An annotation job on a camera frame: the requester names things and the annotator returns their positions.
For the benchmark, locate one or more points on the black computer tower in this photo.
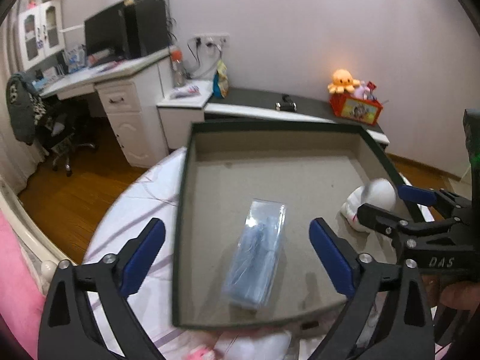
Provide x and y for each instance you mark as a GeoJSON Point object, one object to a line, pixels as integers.
{"type": "Point", "coordinates": [145, 28]}

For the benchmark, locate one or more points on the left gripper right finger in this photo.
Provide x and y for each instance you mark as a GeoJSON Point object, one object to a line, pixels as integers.
{"type": "Point", "coordinates": [404, 329]}

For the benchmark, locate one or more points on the orange cap water bottle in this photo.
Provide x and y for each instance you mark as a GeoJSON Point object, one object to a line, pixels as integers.
{"type": "Point", "coordinates": [178, 70]}

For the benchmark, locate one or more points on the white bedpost knob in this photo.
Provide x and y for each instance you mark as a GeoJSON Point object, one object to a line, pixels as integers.
{"type": "Point", "coordinates": [48, 269]}

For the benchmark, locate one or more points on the white glass-door cabinet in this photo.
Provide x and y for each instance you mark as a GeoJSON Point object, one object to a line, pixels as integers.
{"type": "Point", "coordinates": [40, 33]}

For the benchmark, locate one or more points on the dark jacket on chair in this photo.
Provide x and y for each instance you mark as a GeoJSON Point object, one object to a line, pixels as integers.
{"type": "Point", "coordinates": [24, 106]}

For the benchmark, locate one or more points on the white astronaut figurine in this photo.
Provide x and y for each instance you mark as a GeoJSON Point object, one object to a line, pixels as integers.
{"type": "Point", "coordinates": [378, 192]}

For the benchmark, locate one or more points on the black object on cabinet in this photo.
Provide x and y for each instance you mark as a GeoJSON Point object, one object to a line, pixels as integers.
{"type": "Point", "coordinates": [286, 104]}

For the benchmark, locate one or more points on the clear box of blue items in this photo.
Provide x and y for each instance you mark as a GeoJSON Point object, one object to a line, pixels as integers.
{"type": "Point", "coordinates": [251, 273]}

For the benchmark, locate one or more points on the low black white cabinet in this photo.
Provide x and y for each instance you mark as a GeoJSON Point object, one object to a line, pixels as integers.
{"type": "Point", "coordinates": [257, 104]}

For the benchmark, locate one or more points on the black office chair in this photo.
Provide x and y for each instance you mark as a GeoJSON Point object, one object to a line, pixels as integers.
{"type": "Point", "coordinates": [65, 127]}

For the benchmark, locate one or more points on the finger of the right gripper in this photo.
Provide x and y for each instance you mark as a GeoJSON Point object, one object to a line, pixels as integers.
{"type": "Point", "coordinates": [385, 223]}
{"type": "Point", "coordinates": [424, 197]}

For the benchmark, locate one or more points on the black computer monitor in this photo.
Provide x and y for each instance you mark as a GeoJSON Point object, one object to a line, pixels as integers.
{"type": "Point", "coordinates": [104, 31]}

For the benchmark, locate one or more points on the snack bag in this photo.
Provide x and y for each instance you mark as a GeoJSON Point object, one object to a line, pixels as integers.
{"type": "Point", "coordinates": [221, 84]}

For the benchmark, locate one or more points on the red toy storage box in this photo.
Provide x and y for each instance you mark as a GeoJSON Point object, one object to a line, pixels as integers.
{"type": "Point", "coordinates": [356, 109]}

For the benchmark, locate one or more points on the white desk with drawers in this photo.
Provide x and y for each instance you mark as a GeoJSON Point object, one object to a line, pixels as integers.
{"type": "Point", "coordinates": [129, 92]}

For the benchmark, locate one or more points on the white side cabinet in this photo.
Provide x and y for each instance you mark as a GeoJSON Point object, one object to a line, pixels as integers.
{"type": "Point", "coordinates": [182, 107]}

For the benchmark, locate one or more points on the orange octopus plush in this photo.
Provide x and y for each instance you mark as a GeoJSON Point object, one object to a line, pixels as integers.
{"type": "Point", "coordinates": [343, 81]}

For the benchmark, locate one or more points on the pink box with black rim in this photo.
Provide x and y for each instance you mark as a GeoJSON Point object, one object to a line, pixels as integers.
{"type": "Point", "coordinates": [268, 180]}

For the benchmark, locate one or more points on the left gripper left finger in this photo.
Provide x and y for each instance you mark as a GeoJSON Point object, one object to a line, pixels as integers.
{"type": "Point", "coordinates": [68, 327]}

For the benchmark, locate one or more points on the person's right hand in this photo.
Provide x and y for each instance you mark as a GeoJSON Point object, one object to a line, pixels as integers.
{"type": "Point", "coordinates": [462, 296]}

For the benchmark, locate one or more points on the pink bed blanket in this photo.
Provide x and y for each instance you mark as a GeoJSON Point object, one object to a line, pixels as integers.
{"type": "Point", "coordinates": [21, 300]}

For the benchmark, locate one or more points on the wall power strip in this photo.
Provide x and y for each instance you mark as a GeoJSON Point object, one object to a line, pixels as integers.
{"type": "Point", "coordinates": [220, 39]}

